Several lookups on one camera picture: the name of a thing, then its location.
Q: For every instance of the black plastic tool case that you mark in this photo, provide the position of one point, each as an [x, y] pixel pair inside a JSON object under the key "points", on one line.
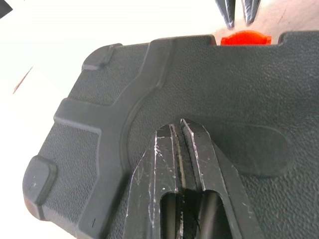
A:
{"points": [[224, 87]]}

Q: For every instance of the orange case latch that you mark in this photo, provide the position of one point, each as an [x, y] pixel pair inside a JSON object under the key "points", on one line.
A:
{"points": [[245, 38]]}

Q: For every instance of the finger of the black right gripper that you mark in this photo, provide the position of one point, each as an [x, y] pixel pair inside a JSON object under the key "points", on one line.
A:
{"points": [[250, 10], [226, 11]]}

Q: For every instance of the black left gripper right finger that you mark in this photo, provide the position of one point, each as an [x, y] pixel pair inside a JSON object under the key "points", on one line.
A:
{"points": [[214, 169]]}

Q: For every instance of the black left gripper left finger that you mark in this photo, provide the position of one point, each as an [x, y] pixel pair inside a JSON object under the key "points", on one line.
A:
{"points": [[147, 179]]}

